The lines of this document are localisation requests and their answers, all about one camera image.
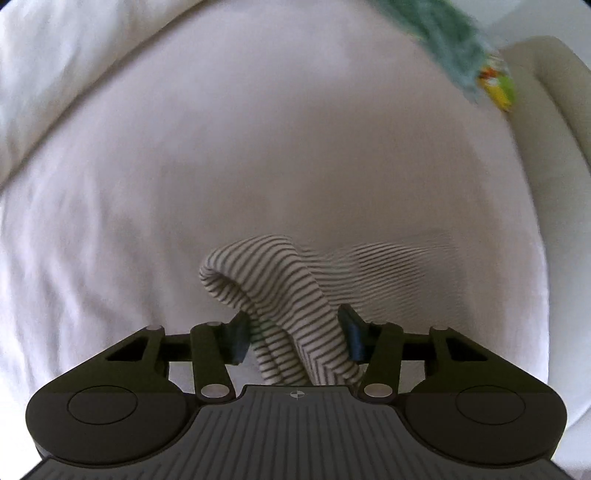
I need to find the beige padded headboard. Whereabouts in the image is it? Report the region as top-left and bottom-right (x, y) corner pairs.
(500, 36), (591, 261)

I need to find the grey white striped garment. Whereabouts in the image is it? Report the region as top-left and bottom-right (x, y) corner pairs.
(198, 233), (462, 387)

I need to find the beige rolled duvet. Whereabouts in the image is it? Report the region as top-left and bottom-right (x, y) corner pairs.
(0, 0), (215, 188)

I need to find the pale pink bed blanket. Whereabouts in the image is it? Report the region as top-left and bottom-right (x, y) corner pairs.
(0, 0), (555, 462)

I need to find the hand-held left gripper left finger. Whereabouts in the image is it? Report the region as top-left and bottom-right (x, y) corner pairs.
(105, 311), (254, 403)

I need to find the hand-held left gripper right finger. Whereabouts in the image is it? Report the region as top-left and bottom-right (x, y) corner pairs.
(337, 305), (495, 403)

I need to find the yellow green cartoon pillow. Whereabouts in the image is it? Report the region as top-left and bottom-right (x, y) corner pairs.
(477, 54), (516, 112)

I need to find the green towel blanket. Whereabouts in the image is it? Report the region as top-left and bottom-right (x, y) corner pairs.
(367, 0), (492, 101)

